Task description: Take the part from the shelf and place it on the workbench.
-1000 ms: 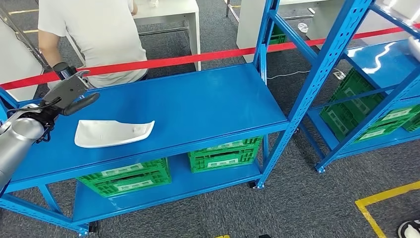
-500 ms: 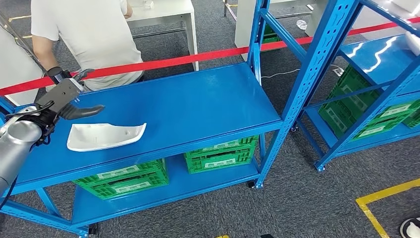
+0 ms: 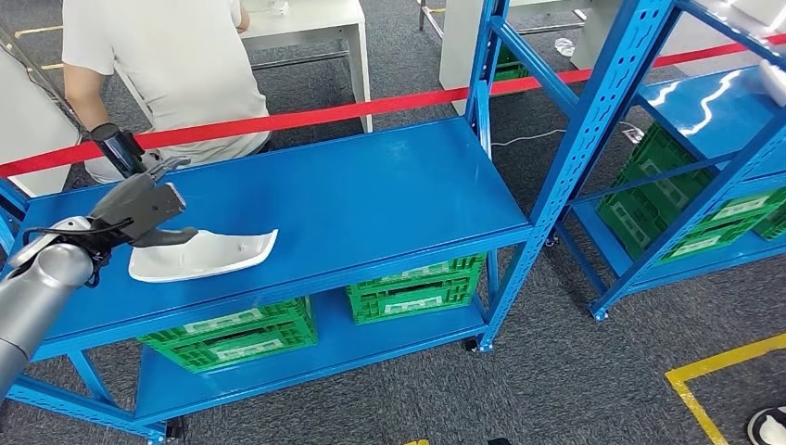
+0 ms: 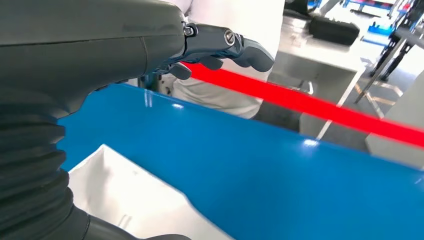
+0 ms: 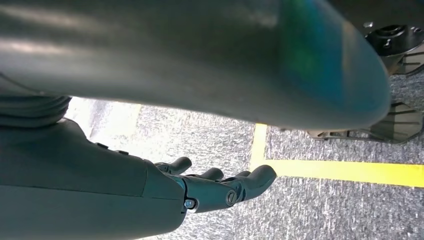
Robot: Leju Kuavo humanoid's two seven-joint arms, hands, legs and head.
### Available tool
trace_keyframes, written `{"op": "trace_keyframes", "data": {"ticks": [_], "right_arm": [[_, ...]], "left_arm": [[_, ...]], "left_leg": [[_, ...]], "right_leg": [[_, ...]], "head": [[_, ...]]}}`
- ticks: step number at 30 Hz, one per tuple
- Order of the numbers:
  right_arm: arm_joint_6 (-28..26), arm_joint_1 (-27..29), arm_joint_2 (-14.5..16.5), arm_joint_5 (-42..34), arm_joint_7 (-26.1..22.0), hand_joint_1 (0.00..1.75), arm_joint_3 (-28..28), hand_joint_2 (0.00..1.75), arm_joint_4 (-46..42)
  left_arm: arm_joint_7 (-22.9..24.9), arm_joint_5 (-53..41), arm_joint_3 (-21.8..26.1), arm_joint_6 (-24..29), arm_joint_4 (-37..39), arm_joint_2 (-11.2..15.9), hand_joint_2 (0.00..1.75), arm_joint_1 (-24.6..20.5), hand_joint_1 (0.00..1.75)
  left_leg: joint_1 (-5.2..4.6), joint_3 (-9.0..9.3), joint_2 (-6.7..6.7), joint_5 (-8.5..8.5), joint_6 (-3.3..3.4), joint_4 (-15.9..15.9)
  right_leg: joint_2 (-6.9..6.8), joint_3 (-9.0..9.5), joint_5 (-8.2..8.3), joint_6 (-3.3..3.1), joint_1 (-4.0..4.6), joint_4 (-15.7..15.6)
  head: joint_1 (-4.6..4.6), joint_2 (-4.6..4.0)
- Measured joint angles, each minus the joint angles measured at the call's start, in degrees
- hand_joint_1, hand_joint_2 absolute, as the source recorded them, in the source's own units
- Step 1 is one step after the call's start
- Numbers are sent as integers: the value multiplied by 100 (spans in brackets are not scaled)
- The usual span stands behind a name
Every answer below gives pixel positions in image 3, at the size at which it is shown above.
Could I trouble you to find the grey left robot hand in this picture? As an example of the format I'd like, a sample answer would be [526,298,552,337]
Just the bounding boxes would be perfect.
[87,156,199,250]

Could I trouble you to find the white plastic shell part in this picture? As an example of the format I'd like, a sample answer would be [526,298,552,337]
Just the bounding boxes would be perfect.
[127,228,279,285]
[756,57,786,109]

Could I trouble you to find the blue metal shelf rack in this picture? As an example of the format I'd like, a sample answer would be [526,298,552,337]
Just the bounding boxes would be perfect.
[0,0,677,445]
[555,0,786,323]

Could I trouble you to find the seated person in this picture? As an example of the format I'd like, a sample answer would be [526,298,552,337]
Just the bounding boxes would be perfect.
[61,0,272,185]

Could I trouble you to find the red barrier belt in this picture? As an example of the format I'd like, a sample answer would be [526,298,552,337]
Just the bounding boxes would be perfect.
[0,33,786,179]

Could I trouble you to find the white desk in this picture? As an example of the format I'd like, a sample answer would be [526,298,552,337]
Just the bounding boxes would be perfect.
[237,0,374,134]

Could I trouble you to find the white cabinet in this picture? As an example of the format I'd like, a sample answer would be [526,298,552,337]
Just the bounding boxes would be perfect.
[569,0,786,78]
[438,0,492,116]

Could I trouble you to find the black chrome stanchion post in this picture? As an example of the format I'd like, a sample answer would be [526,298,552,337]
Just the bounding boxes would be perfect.
[90,122,150,181]

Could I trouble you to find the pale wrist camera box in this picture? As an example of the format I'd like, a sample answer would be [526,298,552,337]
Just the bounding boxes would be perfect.
[8,216,94,270]

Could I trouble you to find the white cable with plug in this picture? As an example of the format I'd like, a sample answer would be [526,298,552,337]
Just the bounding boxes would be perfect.
[490,121,645,147]

